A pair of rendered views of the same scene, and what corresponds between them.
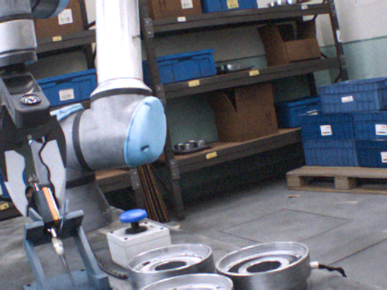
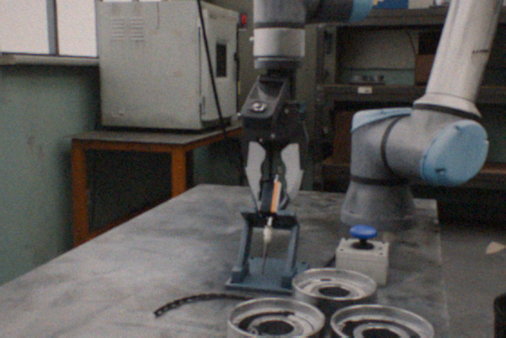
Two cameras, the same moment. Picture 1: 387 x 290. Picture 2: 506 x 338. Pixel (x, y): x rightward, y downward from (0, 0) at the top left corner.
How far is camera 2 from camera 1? 0.37 m
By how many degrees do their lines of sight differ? 42
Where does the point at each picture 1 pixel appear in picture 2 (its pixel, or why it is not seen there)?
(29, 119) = (249, 124)
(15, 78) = (268, 82)
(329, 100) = not seen: outside the picture
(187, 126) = not seen: outside the picture
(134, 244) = (346, 258)
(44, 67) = not seen: outside the picture
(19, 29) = (280, 38)
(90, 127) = (398, 135)
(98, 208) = (394, 211)
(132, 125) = (432, 145)
